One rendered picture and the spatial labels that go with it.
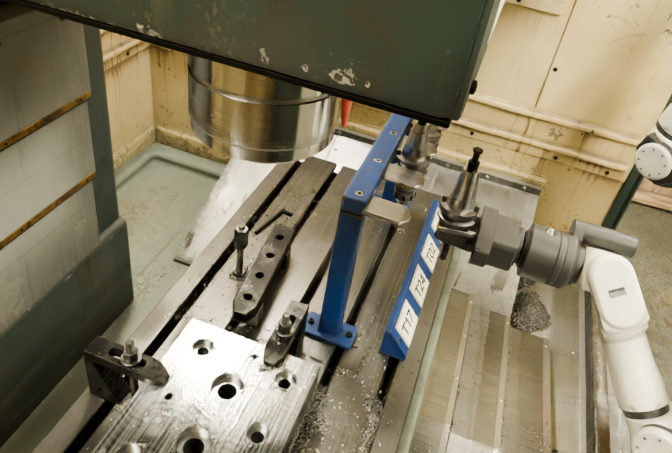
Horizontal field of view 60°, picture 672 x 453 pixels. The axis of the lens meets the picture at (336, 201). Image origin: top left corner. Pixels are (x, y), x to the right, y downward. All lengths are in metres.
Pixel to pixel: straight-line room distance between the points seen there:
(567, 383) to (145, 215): 1.26
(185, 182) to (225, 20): 1.56
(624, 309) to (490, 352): 0.54
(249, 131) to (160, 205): 1.36
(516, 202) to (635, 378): 0.85
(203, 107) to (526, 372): 1.07
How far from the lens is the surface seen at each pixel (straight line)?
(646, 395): 1.01
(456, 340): 1.41
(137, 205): 1.92
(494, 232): 0.95
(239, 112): 0.56
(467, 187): 0.91
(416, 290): 1.20
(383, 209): 0.91
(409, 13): 0.42
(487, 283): 1.61
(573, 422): 1.48
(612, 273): 0.95
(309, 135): 0.58
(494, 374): 1.39
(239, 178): 1.75
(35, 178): 1.08
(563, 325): 1.69
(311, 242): 1.31
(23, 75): 0.99
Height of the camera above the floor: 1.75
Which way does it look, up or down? 36 degrees down
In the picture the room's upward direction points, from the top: 10 degrees clockwise
